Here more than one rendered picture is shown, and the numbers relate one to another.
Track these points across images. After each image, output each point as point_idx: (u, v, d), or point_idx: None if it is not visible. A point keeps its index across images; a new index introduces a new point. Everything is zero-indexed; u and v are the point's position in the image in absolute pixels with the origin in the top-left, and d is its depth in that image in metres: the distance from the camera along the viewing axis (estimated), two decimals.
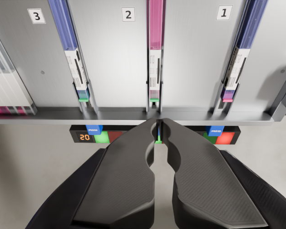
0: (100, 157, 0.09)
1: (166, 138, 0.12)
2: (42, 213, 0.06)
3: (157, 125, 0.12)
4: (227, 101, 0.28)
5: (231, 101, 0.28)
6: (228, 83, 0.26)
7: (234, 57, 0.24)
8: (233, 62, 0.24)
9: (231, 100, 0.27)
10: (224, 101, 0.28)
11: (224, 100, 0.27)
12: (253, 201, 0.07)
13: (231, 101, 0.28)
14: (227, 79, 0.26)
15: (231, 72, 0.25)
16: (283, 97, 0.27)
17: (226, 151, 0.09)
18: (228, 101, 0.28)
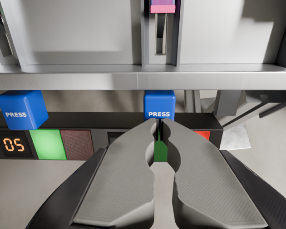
0: (100, 157, 0.09)
1: (166, 138, 0.12)
2: (42, 213, 0.06)
3: (157, 125, 0.12)
4: (162, 11, 0.10)
5: (173, 8, 0.10)
6: None
7: None
8: None
9: (171, 6, 0.10)
10: (155, 10, 0.10)
11: (152, 7, 0.10)
12: (253, 201, 0.07)
13: (172, 9, 0.10)
14: None
15: None
16: None
17: (226, 151, 0.09)
18: (165, 8, 0.10)
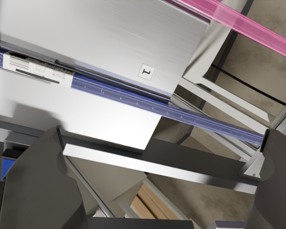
0: None
1: (267, 151, 0.11)
2: None
3: (59, 133, 0.11)
4: None
5: None
6: (17, 58, 0.17)
7: (60, 69, 0.18)
8: (52, 67, 0.18)
9: None
10: None
11: None
12: None
13: None
14: (22, 57, 0.17)
15: (37, 64, 0.17)
16: (20, 133, 0.21)
17: None
18: None
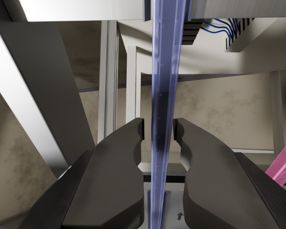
0: (86, 159, 0.09)
1: (179, 138, 0.12)
2: (29, 221, 0.06)
3: (143, 124, 0.12)
4: None
5: None
6: None
7: None
8: None
9: None
10: None
11: None
12: (267, 206, 0.06)
13: None
14: None
15: None
16: None
17: (241, 154, 0.09)
18: None
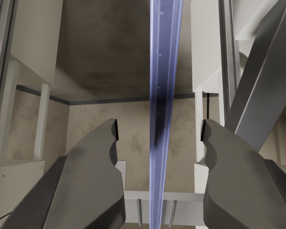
0: (60, 166, 0.08)
1: (206, 139, 0.12)
2: None
3: (116, 125, 0.12)
4: None
5: None
6: None
7: None
8: None
9: None
10: None
11: None
12: None
13: None
14: None
15: None
16: None
17: (271, 161, 0.08)
18: None
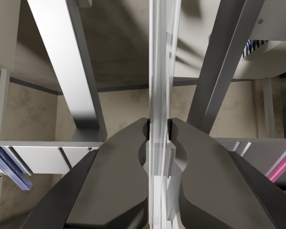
0: (91, 158, 0.09)
1: (175, 138, 0.12)
2: (34, 218, 0.06)
3: (148, 125, 0.12)
4: None
5: None
6: None
7: None
8: None
9: None
10: None
11: None
12: (262, 204, 0.06)
13: None
14: None
15: None
16: None
17: (235, 153, 0.09)
18: None
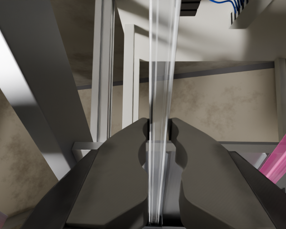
0: (91, 158, 0.09)
1: (175, 138, 0.12)
2: (34, 218, 0.06)
3: (148, 125, 0.12)
4: None
5: None
6: None
7: None
8: None
9: None
10: None
11: None
12: (262, 204, 0.06)
13: None
14: None
15: None
16: None
17: (235, 153, 0.09)
18: None
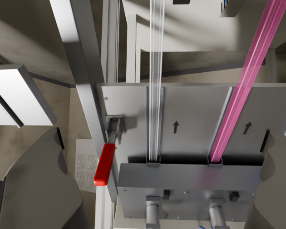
0: None
1: (267, 151, 0.11)
2: None
3: (59, 133, 0.11)
4: None
5: None
6: None
7: None
8: None
9: None
10: None
11: None
12: None
13: None
14: None
15: None
16: None
17: None
18: None
